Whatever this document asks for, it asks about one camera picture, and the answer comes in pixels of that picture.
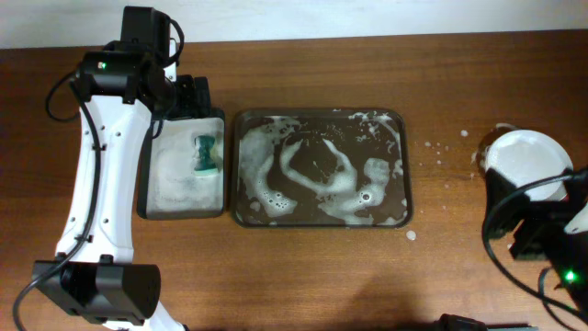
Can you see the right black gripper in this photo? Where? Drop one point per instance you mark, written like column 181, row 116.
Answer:
column 498, row 202

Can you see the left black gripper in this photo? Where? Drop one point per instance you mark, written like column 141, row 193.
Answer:
column 192, row 98

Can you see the grey green plate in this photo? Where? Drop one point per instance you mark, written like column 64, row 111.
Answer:
column 524, row 156

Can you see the green yellow sponge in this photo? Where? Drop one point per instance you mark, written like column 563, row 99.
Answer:
column 204, row 163

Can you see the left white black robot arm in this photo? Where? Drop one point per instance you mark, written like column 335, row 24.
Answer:
column 125, row 93

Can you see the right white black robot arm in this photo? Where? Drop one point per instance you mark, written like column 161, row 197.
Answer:
column 572, row 274

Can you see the left soapy black tray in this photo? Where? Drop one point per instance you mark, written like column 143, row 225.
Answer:
column 169, row 188

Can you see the middle dark wet tray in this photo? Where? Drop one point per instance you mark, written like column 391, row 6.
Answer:
column 320, row 168

